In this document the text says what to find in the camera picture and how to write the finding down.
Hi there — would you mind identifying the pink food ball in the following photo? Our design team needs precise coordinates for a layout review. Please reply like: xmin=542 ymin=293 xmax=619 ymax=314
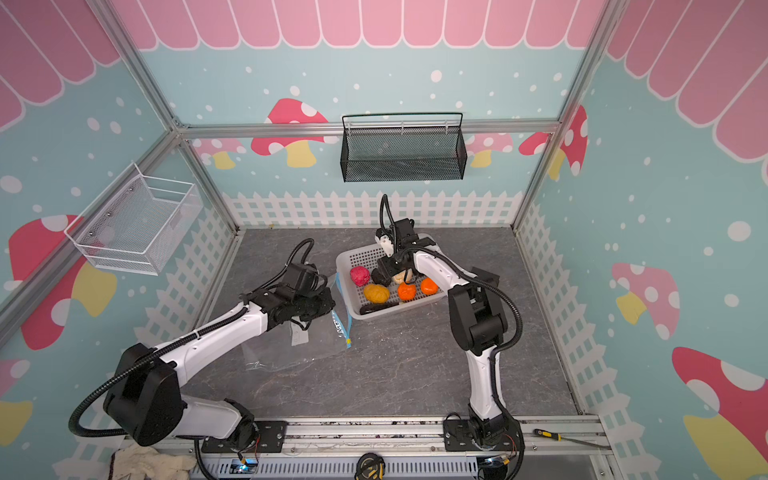
xmin=349 ymin=266 xmax=371 ymax=287

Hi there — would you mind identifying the clear zip top bag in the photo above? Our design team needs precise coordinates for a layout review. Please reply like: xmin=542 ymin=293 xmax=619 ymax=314
xmin=241 ymin=274 xmax=352 ymax=373

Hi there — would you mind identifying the white plastic basket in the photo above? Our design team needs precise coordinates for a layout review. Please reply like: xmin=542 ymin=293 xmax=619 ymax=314
xmin=336 ymin=234 xmax=467 ymax=320

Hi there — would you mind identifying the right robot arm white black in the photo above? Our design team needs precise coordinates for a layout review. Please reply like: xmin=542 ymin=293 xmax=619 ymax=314
xmin=375 ymin=219 xmax=523 ymax=448

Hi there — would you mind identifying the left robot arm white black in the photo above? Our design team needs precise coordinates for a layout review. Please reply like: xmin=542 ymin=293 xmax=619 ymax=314
xmin=68 ymin=238 xmax=335 ymax=452

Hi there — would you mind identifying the yellow food piece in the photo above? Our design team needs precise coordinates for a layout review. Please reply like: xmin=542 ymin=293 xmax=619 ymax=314
xmin=363 ymin=284 xmax=390 ymax=305

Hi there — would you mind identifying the black long food stick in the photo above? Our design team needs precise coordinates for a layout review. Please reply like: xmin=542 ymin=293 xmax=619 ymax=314
xmin=360 ymin=302 xmax=399 ymax=316

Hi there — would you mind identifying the orange tangerine left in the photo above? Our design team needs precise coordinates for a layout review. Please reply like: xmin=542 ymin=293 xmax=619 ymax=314
xmin=397 ymin=283 xmax=418 ymax=302

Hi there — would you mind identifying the orange tangerine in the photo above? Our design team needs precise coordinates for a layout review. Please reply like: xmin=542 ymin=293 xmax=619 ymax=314
xmin=420 ymin=278 xmax=440 ymax=296
xmin=397 ymin=283 xmax=418 ymax=302

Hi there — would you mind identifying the orange tangerine right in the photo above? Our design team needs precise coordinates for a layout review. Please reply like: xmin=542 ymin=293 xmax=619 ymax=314
xmin=420 ymin=278 xmax=440 ymax=296

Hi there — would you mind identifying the black square pad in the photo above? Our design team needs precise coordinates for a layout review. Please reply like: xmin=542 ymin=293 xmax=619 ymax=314
xmin=470 ymin=267 xmax=500 ymax=294

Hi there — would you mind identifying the beige cloth rag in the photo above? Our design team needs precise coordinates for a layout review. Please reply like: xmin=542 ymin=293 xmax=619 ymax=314
xmin=109 ymin=445 xmax=197 ymax=480

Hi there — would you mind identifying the black wire wall basket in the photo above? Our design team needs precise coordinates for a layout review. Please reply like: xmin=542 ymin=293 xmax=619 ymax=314
xmin=340 ymin=112 xmax=468 ymax=183

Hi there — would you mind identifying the white wire wall basket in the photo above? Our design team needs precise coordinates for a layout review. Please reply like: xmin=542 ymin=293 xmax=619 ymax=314
xmin=64 ymin=164 xmax=204 ymax=276

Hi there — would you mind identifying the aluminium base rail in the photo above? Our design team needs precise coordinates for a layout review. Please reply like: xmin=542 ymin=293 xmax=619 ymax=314
xmin=197 ymin=415 xmax=613 ymax=460

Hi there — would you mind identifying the yellow handled screwdriver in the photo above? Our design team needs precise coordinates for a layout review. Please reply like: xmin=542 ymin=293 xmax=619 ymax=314
xmin=533 ymin=428 xmax=610 ymax=449

